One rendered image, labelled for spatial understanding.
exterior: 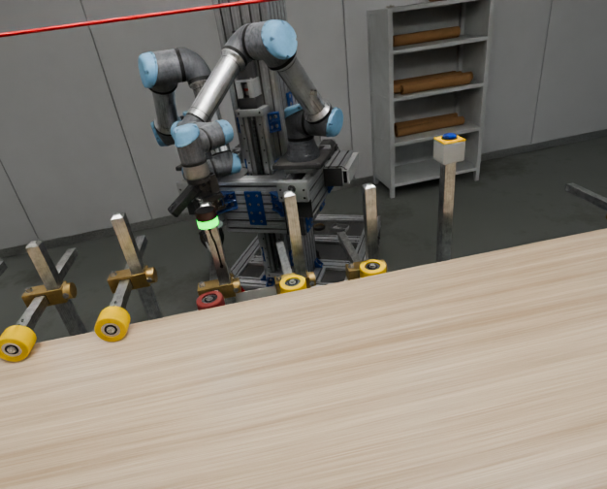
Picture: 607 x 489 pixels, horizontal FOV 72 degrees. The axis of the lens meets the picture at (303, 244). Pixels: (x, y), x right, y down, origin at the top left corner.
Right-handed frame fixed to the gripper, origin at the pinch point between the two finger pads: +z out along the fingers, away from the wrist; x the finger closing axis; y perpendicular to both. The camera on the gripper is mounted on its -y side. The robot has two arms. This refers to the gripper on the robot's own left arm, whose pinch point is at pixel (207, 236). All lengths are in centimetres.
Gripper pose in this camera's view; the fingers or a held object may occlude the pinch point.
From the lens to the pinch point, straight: 140.6
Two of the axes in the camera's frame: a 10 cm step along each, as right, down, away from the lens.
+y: 8.5, -3.6, 3.8
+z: 1.4, 8.6, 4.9
